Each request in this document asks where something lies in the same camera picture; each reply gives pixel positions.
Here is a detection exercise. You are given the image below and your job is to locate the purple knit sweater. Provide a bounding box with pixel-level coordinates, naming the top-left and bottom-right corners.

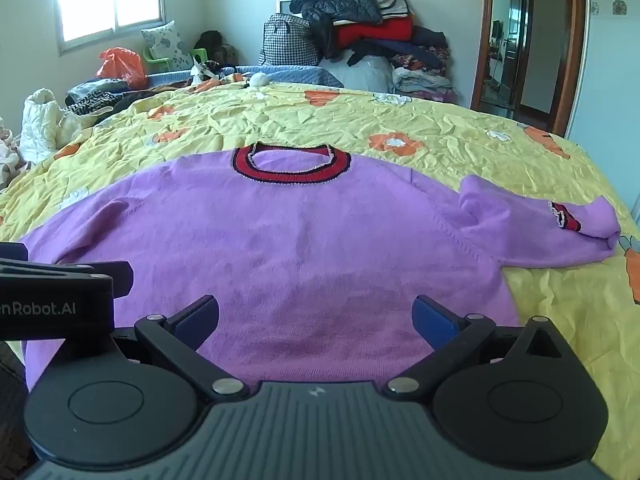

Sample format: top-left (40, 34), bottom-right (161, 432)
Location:
top-left (22, 142), bottom-right (622, 392)

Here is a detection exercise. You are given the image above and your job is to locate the dark brown bag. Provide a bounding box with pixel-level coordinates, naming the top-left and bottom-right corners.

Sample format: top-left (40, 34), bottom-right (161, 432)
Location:
top-left (194, 30), bottom-right (237, 64)

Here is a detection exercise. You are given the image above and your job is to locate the orange plastic bag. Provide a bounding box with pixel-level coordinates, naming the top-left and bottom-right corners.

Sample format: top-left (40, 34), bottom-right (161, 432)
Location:
top-left (96, 47), bottom-right (149, 89)

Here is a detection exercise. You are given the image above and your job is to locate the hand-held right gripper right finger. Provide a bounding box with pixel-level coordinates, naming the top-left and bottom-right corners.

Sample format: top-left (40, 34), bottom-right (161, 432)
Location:
top-left (384, 296), bottom-right (572, 397)

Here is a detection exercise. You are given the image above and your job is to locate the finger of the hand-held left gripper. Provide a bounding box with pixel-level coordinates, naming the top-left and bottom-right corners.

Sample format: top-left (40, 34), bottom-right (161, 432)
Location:
top-left (95, 262), bottom-right (134, 332)

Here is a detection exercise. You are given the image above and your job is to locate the blue quilt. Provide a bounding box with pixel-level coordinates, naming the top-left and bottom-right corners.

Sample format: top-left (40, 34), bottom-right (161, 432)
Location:
top-left (145, 64), bottom-right (346, 89)

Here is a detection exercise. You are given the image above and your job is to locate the white plastic bag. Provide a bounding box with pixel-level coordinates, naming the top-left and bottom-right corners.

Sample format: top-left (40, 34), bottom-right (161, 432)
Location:
top-left (319, 53), bottom-right (397, 94)

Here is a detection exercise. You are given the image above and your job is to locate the checkered bag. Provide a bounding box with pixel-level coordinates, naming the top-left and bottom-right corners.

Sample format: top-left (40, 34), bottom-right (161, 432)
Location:
top-left (259, 12), bottom-right (326, 67)

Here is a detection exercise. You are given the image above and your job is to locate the floral pillow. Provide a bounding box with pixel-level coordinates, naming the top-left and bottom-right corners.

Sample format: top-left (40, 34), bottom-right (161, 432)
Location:
top-left (141, 21), bottom-right (194, 72)

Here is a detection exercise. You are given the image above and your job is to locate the red garment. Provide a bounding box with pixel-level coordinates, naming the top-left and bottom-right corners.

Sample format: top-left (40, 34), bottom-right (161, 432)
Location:
top-left (332, 15), bottom-right (416, 52)

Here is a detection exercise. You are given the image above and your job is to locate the zebra patterned cloth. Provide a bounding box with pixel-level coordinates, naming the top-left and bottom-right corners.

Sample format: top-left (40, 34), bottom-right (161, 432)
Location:
top-left (64, 79), bottom-right (147, 117)

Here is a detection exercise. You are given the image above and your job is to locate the green plastic chair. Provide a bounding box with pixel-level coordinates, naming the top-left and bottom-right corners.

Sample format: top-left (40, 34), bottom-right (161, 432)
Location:
top-left (144, 46), bottom-right (210, 74)

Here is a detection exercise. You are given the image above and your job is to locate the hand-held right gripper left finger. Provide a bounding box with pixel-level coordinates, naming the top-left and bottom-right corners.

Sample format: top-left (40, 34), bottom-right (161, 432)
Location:
top-left (112, 296), bottom-right (249, 402)

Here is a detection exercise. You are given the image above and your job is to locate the dark navy clothing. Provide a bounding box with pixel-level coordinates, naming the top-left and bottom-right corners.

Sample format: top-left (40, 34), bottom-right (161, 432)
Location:
top-left (349, 26), bottom-right (449, 67)

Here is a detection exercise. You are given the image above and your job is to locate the white quilted jacket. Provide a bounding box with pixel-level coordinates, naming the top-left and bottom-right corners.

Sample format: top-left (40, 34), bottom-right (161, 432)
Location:
top-left (19, 88), bottom-right (97, 164)

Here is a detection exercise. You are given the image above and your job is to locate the yellow floral blanket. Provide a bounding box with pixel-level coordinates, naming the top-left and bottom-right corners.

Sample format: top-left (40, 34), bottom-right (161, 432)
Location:
top-left (0, 82), bottom-right (640, 463)

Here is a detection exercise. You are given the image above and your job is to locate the stack of patterned folded clothes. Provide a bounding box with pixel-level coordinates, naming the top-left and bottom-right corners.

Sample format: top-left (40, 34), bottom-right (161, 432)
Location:
top-left (390, 52), bottom-right (459, 104)

